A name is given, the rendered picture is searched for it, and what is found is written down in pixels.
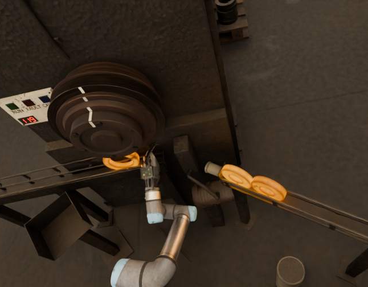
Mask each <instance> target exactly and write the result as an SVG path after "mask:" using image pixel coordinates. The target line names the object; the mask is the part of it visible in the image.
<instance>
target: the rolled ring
mask: <svg viewBox="0 0 368 287"><path fill-rule="evenodd" d="M125 157H127V158H130V159H131V161H130V162H125V163H120V162H115V161H113V160H111V158H103V163H104V165H105V166H107V167H108V168H111V169H115V170H118V169H123V168H126V167H132V166H138V164H139V162H140V157H139V155H138V154H137V153H136V152H134V153H132V154H130V155H127V156H125Z"/></svg>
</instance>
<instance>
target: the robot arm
mask: <svg viewBox="0 0 368 287"><path fill-rule="evenodd" d="M150 159H151V165H152V166H150V163H149V160H150ZM147 162H148V166H146V164H143V166H142V168H141V169H140V172H141V174H142V175H141V179H143V180H146V188H145V192H146V193H145V199H146V210H147V218H148V223H150V224H152V223H160V222H163V219H173V220H174V221H173V224H172V227H171V229H170V231H169V234H168V236H167V239H166V241H165V243H164V246H163V248H162V251H161V253H160V255H159V256H157V257H156V259H155V261H154V262H148V261H141V260H132V259H121V260H119V261H118V262H117V263H116V265H115V267H114V269H113V272H112V276H111V286H112V287H164V286H165V285H166V284H167V283H168V282H169V281H170V280H171V278H172V277H173V275H174V273H175V270H176V268H177V262H176V260H177V257H178V255H179V252H180V249H181V246H182V243H183V240H184V238H185V234H186V231H187V228H188V226H189V223H190V221H191V222H192V221H195V220H196V218H197V209H196V207H194V206H189V205H188V206H184V205H176V204H165V203H162V204H161V193H160V188H159V187H156V185H157V183H158V181H159V179H160V174H159V172H160V165H159V163H158V161H157V159H156V158H155V156H154V154H153V153H151V155H150V158H149V159H148V160H147Z"/></svg>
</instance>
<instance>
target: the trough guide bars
mask: <svg viewBox="0 0 368 287"><path fill-rule="evenodd" d="M221 181H222V182H223V183H225V184H226V186H227V187H229V188H230V186H233V187H236V188H238V189H241V190H243V191H245V192H248V193H250V194H253V195H256V196H258V197H260V198H263V199H265V200H268V201H270V202H272V203H273V206H275V207H277V208H278V205H280V206H282V207H285V208H287V209H290V210H292V211H295V212H297V213H299V214H302V215H305V216H307V217H309V218H312V219H314V220H317V221H319V222H322V223H324V224H327V225H329V229H331V230H334V231H335V228H336V229H339V230H342V231H344V232H346V233H349V234H351V235H354V236H356V237H359V238H361V239H364V240H366V241H368V236H366V235H364V234H362V233H359V232H357V231H354V230H352V229H349V228H346V227H344V226H342V225H339V224H337V223H334V222H331V221H329V220H326V219H324V218H321V217H319V216H316V215H313V214H311V213H309V212H306V211H304V210H301V209H299V208H296V207H294V206H291V205H289V204H286V203H284V202H281V201H279V200H276V199H274V198H271V197H269V196H266V195H264V194H261V193H259V192H256V191H254V190H251V189H249V188H246V187H244V186H241V185H239V184H236V183H234V182H231V181H228V180H226V179H223V178H221ZM286 191H287V195H290V196H293V197H295V198H298V199H301V200H303V201H306V202H308V203H311V204H314V205H316V206H319V207H321V208H324V209H326V210H329V211H332V212H335V214H338V215H342V216H345V217H347V218H350V219H353V220H356V221H358V222H360V223H363V224H366V225H368V220H366V219H364V218H361V217H359V216H356V215H353V214H350V213H348V212H345V211H343V210H340V209H338V208H334V207H332V206H329V205H327V204H324V203H321V202H318V201H316V200H313V199H311V198H307V197H305V196H302V195H300V194H297V193H295V192H291V191H289V190H286Z"/></svg>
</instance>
